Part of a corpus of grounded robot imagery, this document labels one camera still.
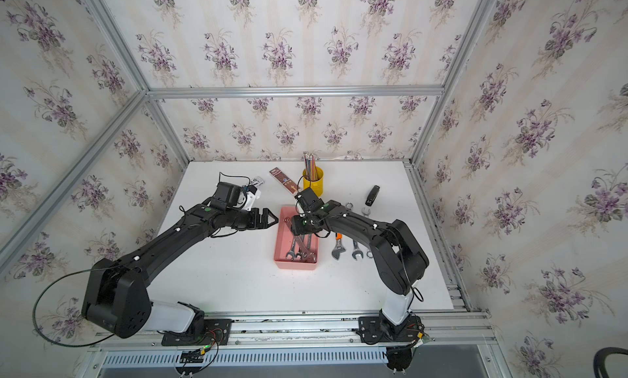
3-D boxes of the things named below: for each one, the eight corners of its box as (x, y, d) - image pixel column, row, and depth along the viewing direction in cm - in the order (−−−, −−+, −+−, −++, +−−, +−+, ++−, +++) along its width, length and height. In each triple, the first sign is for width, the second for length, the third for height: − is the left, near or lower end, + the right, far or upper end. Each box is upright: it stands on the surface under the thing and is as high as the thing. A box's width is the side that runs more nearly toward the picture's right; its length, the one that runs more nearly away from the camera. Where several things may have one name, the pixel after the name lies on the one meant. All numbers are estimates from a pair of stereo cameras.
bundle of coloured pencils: (307, 187, 110) (306, 169, 101) (305, 170, 117) (304, 151, 107) (317, 186, 110) (317, 168, 101) (314, 169, 117) (314, 151, 108)
